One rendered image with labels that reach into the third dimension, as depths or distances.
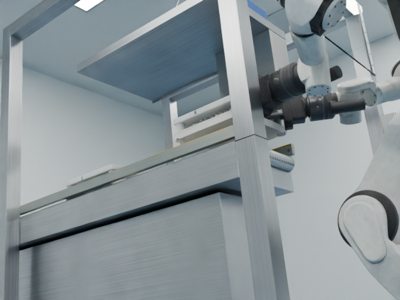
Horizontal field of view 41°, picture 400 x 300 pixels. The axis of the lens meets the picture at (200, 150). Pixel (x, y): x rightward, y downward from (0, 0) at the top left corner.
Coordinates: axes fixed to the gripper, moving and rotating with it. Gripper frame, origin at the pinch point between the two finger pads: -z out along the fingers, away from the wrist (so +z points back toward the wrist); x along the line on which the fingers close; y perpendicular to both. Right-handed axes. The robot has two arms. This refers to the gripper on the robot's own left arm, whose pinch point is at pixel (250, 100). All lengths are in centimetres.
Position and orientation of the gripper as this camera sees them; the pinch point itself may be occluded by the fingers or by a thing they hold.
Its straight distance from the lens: 153.7
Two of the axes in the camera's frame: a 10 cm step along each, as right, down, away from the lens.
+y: 7.4, 1.5, 6.5
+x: 0.8, 9.5, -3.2
